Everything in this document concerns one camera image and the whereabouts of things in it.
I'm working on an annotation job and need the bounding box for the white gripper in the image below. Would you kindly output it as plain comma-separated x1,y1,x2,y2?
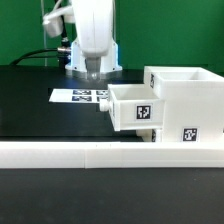
72,0,113,80

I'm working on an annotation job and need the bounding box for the white drawer cabinet box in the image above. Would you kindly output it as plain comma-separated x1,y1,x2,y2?
144,66,224,143

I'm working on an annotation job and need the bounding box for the white drawer with knob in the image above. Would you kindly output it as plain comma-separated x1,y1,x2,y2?
136,129,162,142

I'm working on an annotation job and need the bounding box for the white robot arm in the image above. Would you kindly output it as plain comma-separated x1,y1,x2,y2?
43,0,122,79

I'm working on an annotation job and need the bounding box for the marker tag sheet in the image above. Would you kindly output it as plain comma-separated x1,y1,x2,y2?
49,89,108,103

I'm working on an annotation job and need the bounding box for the black cable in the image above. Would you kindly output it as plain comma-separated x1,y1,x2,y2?
9,33,72,66

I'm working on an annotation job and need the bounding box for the grey thin cable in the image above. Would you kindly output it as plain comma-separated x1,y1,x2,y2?
41,0,48,68

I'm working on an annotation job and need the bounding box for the white border frame rail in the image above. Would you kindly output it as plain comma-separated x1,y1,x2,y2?
0,135,224,169

